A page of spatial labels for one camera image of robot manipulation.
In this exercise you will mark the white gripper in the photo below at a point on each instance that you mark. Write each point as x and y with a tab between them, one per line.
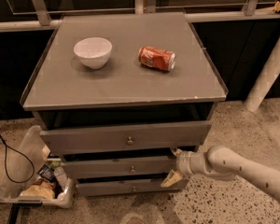
182	162

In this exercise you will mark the grey drawer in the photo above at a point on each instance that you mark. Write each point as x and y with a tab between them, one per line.
119	167
126	137
132	186

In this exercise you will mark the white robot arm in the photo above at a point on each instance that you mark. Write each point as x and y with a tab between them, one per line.
221	163

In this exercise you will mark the grey top drawer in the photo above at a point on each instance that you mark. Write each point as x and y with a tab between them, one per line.
126	137

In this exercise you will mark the grey drawer cabinet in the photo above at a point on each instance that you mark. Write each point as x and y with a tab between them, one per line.
63	93

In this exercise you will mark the grey bottom drawer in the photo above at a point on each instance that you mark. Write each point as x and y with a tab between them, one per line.
132	186

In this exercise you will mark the red soda can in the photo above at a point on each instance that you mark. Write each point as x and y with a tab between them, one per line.
161	59

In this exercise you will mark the white diagonal pole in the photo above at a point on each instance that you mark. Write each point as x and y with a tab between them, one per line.
268	75

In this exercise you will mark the dark blue snack packet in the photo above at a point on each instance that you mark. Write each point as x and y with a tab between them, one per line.
46	173

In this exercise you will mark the yellow snack bag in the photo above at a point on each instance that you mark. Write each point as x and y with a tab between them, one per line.
41	188

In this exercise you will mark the white ceramic bowl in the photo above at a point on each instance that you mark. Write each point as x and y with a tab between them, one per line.
93	52

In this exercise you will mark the clear plastic storage bin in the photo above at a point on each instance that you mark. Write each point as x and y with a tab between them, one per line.
22	166

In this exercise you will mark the metal railing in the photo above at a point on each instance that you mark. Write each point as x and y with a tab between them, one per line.
28	15

